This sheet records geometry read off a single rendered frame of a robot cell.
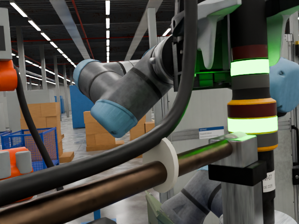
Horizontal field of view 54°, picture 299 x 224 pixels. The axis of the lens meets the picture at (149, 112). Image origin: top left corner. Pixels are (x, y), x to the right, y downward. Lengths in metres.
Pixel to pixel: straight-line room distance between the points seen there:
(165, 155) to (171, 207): 0.83
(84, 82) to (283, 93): 0.43
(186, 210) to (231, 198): 0.72
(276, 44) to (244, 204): 0.15
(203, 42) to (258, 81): 0.06
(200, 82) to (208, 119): 1.91
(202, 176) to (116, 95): 0.59
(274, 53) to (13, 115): 10.80
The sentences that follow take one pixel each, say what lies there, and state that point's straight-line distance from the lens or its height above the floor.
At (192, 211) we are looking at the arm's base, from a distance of 1.00.
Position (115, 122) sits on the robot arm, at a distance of 0.48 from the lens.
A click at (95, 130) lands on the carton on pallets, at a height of 0.61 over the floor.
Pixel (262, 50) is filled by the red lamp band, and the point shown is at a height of 1.61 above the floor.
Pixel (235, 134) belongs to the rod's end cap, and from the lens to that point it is 0.25.
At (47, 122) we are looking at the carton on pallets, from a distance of 8.18.
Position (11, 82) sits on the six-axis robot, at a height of 1.87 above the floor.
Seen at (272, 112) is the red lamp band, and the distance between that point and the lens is 0.28.
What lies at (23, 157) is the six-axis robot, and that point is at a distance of 3.98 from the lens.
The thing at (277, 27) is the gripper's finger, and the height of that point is 1.64.
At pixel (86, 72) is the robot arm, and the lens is 0.60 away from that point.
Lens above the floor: 1.58
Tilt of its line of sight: 3 degrees down
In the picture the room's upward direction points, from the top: 4 degrees counter-clockwise
